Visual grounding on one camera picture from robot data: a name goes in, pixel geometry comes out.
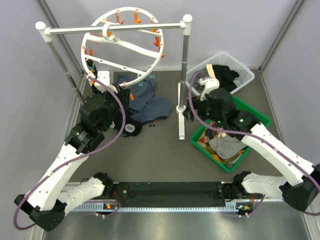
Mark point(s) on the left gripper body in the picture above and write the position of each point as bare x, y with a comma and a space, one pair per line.
125, 104

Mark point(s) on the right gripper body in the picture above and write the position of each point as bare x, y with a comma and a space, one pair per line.
204, 111

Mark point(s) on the white round clip hanger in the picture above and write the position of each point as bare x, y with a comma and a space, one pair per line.
111, 19

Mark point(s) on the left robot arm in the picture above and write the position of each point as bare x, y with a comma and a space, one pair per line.
102, 124

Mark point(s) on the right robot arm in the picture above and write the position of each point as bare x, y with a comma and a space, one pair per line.
229, 131

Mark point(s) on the pile of socks in bin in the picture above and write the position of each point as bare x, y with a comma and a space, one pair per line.
203, 142

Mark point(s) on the orange clothespin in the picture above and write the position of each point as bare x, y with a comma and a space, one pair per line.
131, 97

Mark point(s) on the blue cloth on floor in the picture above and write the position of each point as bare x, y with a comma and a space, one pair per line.
147, 106

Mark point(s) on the grey cloth in basket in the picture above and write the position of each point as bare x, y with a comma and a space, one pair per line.
197, 89

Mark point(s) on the black cloth in basket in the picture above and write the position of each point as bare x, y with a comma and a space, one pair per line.
226, 77

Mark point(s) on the white plastic laundry basket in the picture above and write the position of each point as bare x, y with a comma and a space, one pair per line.
225, 59

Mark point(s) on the green plastic bin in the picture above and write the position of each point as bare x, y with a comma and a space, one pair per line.
242, 106

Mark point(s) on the white metal drying rack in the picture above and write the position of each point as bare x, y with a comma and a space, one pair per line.
185, 24

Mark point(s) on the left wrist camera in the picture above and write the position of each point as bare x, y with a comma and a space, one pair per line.
104, 77

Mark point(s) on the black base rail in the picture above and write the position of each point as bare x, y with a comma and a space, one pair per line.
149, 191

